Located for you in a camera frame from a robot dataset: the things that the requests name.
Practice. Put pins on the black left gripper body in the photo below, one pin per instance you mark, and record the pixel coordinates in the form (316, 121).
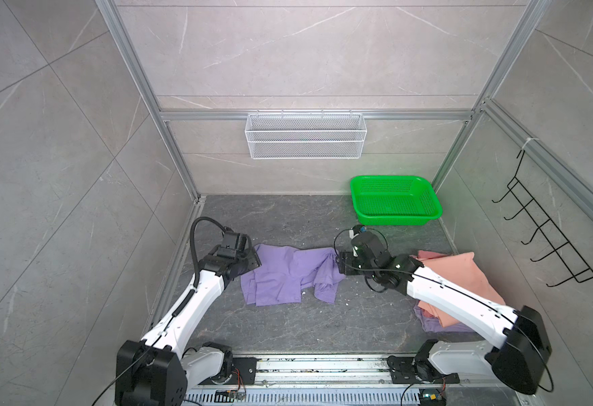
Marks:
(248, 260)

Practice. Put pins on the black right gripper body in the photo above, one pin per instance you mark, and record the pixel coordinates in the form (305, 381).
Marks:
(352, 265)

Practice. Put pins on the purple t shirt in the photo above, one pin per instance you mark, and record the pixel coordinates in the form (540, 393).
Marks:
(432, 324)
(286, 271)

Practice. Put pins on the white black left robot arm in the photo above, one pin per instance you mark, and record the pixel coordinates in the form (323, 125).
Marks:
(159, 369)

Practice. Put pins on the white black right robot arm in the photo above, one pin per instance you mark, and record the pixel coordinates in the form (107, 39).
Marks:
(515, 347)

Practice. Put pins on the green plastic basket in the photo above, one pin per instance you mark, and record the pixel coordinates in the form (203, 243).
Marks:
(390, 200)

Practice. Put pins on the folded purple t shirt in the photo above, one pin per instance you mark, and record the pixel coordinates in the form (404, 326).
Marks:
(432, 324)

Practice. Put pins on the folded pink t shirt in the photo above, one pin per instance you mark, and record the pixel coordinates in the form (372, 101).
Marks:
(460, 270)

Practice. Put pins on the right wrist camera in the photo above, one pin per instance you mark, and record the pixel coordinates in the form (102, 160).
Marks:
(357, 230)

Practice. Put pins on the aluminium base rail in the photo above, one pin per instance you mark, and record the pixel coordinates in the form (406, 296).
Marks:
(328, 371)

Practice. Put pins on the white wire wall basket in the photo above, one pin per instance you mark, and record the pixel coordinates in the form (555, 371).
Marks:
(291, 136)

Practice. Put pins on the black wire hook rack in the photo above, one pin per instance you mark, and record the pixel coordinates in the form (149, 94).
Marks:
(560, 246)

